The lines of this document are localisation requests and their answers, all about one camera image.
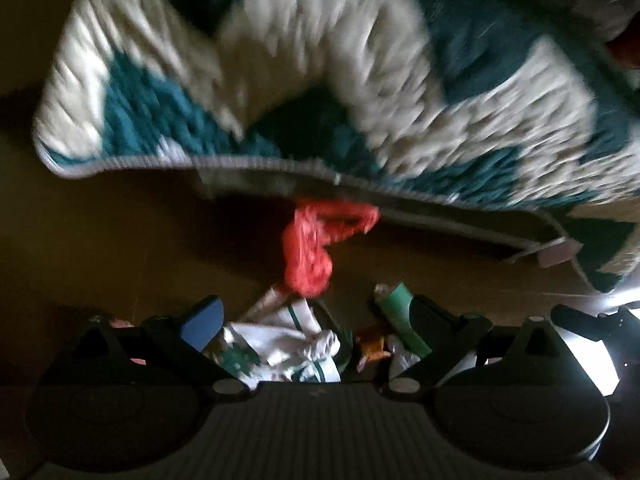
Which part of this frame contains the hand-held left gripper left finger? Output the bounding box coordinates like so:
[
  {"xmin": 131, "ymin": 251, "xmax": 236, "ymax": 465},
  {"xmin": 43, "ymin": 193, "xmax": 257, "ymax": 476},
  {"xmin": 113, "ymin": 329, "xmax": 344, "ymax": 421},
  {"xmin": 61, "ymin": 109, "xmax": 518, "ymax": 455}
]
[{"xmin": 47, "ymin": 295, "xmax": 258, "ymax": 403}]

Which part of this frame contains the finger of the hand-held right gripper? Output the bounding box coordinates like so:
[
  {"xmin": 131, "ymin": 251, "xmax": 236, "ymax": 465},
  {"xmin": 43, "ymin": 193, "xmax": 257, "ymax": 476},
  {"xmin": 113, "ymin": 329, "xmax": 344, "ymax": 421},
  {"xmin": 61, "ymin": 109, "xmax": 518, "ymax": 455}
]
[{"xmin": 550, "ymin": 304, "xmax": 623, "ymax": 333}]

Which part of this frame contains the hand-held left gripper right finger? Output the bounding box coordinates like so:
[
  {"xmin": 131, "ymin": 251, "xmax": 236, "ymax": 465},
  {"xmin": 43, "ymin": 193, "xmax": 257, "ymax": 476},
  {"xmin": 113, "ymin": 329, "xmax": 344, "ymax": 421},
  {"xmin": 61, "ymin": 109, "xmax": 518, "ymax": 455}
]
[{"xmin": 380, "ymin": 294, "xmax": 596, "ymax": 403}]

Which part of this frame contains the white and green paper wrapper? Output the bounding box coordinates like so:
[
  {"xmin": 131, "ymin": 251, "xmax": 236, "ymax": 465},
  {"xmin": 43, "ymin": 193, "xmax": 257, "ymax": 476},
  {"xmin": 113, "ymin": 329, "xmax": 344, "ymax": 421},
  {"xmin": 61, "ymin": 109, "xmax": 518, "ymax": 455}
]
[{"xmin": 215, "ymin": 299, "xmax": 356, "ymax": 386}]

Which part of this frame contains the green tube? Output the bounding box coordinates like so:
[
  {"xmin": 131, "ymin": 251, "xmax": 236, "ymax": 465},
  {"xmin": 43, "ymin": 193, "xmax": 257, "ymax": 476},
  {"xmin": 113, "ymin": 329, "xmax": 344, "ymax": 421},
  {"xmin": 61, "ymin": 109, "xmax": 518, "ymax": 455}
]
[{"xmin": 374, "ymin": 282, "xmax": 433, "ymax": 356}]

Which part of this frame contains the white crumpled paper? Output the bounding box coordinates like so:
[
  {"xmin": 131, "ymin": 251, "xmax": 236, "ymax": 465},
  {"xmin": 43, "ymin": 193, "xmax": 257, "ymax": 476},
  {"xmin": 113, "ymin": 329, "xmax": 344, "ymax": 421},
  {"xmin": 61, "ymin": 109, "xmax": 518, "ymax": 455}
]
[{"xmin": 389, "ymin": 335, "xmax": 426, "ymax": 380}]

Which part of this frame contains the orange scrap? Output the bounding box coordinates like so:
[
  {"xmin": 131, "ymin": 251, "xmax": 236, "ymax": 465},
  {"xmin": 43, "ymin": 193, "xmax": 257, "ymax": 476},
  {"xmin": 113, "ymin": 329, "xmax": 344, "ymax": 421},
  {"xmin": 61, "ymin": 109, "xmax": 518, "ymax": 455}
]
[{"xmin": 357, "ymin": 332, "xmax": 391, "ymax": 363}]

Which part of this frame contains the white paper roll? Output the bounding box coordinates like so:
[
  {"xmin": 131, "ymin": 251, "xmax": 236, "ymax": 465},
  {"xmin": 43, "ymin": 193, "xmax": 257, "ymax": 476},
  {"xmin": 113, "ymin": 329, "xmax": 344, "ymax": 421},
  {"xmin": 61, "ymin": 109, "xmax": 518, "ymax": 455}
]
[{"xmin": 240, "ymin": 285, "xmax": 293, "ymax": 323}]

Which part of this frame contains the red plastic bag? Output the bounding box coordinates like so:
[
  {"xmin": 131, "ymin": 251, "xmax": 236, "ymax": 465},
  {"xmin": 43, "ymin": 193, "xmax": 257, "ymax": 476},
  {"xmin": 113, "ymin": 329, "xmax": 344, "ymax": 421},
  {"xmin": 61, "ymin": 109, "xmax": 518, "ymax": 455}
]
[{"xmin": 282, "ymin": 199, "xmax": 381, "ymax": 297}]

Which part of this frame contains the teal and white zigzag rug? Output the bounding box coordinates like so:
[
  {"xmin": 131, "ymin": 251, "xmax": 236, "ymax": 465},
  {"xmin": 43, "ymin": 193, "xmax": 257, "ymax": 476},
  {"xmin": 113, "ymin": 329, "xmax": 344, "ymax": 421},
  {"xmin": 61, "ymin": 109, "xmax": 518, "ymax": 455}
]
[{"xmin": 32, "ymin": 0, "xmax": 640, "ymax": 293}]

